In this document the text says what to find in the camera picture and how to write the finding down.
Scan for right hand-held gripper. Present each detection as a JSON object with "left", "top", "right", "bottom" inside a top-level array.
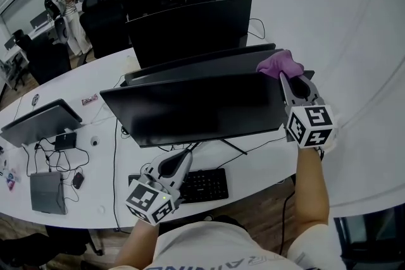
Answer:
[{"left": 278, "top": 71, "right": 339, "bottom": 153}]

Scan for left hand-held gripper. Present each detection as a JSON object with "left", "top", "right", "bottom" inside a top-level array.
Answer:
[{"left": 125, "top": 149, "right": 194, "bottom": 226}]

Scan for purple cloth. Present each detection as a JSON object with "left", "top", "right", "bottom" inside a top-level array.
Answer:
[{"left": 255, "top": 49, "right": 304, "bottom": 80}]

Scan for person's right forearm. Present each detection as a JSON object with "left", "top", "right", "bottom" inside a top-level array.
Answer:
[{"left": 293, "top": 145, "right": 332, "bottom": 231}]

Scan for person's left forearm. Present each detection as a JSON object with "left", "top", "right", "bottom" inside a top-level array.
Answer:
[{"left": 113, "top": 218, "right": 159, "bottom": 268}]

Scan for grey monitor on left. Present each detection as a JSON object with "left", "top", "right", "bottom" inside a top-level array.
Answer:
[{"left": 1, "top": 104, "right": 84, "bottom": 148}]

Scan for black keyboard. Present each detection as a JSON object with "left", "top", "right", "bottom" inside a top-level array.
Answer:
[{"left": 128, "top": 168, "right": 229, "bottom": 204}]

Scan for person's black shorts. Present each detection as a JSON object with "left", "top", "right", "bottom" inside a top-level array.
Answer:
[{"left": 186, "top": 214, "right": 248, "bottom": 231}]

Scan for person's white t-shirt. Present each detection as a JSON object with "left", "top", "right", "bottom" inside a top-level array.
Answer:
[{"left": 107, "top": 220, "right": 348, "bottom": 270}]

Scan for black and red mouse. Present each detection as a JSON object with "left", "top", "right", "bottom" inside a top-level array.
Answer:
[{"left": 72, "top": 171, "right": 85, "bottom": 190}]

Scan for black docking station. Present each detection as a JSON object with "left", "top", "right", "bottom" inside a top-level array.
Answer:
[{"left": 54, "top": 132, "right": 78, "bottom": 150}]

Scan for translucent plastic bottle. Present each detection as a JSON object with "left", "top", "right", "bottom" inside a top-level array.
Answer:
[{"left": 121, "top": 55, "right": 140, "bottom": 74}]

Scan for grey laptop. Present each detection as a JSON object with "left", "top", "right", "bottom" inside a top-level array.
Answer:
[{"left": 30, "top": 171, "right": 68, "bottom": 215}]

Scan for pink packet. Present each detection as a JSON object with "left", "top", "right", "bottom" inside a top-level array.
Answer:
[{"left": 4, "top": 173, "right": 22, "bottom": 192}]

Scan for dark glass window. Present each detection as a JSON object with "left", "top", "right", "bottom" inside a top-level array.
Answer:
[{"left": 334, "top": 208, "right": 405, "bottom": 270}]

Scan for long black power cable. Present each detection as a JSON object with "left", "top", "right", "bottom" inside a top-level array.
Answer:
[{"left": 112, "top": 118, "right": 123, "bottom": 231}]

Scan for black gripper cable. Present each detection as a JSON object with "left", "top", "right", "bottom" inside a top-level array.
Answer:
[{"left": 279, "top": 192, "right": 297, "bottom": 256}]

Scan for black cable with connector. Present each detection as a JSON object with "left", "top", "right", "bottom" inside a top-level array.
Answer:
[{"left": 34, "top": 138, "right": 64, "bottom": 172}]

